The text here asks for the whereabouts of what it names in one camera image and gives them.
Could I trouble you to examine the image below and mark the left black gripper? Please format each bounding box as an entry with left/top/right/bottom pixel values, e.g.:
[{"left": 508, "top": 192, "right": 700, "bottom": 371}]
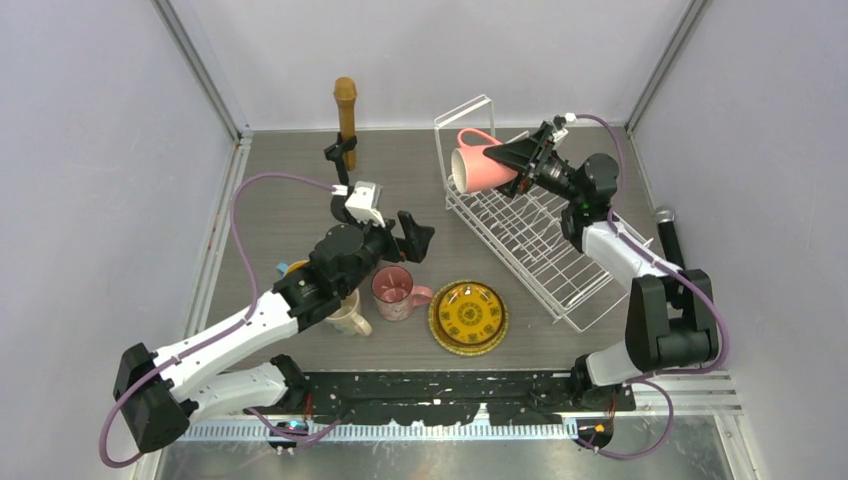
[{"left": 339, "top": 210, "right": 432, "bottom": 297}]

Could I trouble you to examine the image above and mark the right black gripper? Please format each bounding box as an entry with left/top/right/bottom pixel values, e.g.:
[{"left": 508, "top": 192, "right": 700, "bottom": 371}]
[{"left": 477, "top": 124, "right": 585, "bottom": 206}]

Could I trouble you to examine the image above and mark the pink plastic cup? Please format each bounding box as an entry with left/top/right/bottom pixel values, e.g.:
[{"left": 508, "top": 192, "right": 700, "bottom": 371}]
[{"left": 450, "top": 128, "right": 517, "bottom": 194}]

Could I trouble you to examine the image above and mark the pink floral cup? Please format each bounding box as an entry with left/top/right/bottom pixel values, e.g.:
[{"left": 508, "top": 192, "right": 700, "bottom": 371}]
[{"left": 371, "top": 266, "right": 433, "bottom": 322}]

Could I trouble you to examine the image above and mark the yellow woven bamboo plate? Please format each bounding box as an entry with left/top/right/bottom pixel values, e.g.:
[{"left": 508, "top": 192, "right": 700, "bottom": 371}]
[{"left": 427, "top": 279, "right": 510, "bottom": 358}]

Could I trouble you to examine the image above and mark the cream floral cup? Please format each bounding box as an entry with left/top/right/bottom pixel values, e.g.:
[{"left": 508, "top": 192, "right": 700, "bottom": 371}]
[{"left": 325, "top": 289, "right": 373, "bottom": 337}]

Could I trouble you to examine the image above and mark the blue patterned bowl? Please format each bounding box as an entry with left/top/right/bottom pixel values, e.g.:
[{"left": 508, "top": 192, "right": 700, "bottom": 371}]
[{"left": 276, "top": 260, "right": 309, "bottom": 278}]

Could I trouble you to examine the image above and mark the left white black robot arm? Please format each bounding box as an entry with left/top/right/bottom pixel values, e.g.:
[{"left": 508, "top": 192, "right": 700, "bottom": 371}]
[{"left": 101, "top": 211, "right": 435, "bottom": 454}]

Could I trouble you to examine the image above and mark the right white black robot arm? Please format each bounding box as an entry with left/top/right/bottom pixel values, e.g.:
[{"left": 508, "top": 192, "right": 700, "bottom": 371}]
[{"left": 481, "top": 117, "right": 729, "bottom": 411}]

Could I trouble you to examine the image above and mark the black silver microphone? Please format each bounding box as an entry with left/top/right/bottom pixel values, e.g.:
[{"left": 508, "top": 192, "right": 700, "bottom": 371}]
[{"left": 654, "top": 207, "right": 686, "bottom": 269}]

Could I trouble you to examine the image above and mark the brown microphone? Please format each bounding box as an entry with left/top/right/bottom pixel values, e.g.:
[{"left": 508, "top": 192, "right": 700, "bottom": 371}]
[{"left": 333, "top": 76, "right": 358, "bottom": 171}]

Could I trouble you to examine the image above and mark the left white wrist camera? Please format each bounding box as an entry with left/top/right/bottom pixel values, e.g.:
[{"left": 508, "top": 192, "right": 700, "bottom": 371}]
[{"left": 331, "top": 181, "right": 386, "bottom": 227}]

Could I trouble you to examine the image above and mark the white wire dish rack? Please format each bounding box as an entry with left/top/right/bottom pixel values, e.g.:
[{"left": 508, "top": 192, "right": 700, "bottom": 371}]
[{"left": 433, "top": 94, "right": 627, "bottom": 332}]

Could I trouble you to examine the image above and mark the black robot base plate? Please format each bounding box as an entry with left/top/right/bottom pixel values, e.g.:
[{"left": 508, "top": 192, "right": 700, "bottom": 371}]
[{"left": 260, "top": 370, "right": 636, "bottom": 426}]

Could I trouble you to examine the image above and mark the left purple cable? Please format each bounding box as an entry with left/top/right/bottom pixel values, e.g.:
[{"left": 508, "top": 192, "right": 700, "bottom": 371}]
[{"left": 98, "top": 172, "right": 349, "bottom": 469}]

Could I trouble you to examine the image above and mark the purple cable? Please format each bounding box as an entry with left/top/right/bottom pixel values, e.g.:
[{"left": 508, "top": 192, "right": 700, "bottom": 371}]
[
  {"left": 98, "top": 172, "right": 349, "bottom": 469},
  {"left": 566, "top": 113, "right": 731, "bottom": 462}
]

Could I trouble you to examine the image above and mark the left aluminium rail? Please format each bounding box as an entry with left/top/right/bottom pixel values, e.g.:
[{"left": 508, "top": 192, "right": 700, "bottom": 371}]
[{"left": 184, "top": 130, "right": 254, "bottom": 337}]

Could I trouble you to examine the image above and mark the slotted cable duct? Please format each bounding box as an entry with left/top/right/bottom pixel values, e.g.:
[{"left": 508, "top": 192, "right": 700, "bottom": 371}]
[{"left": 179, "top": 419, "right": 578, "bottom": 442}]

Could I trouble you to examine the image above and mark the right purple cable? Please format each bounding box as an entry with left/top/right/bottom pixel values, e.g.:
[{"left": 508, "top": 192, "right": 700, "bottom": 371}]
[{"left": 566, "top": 113, "right": 731, "bottom": 462}]

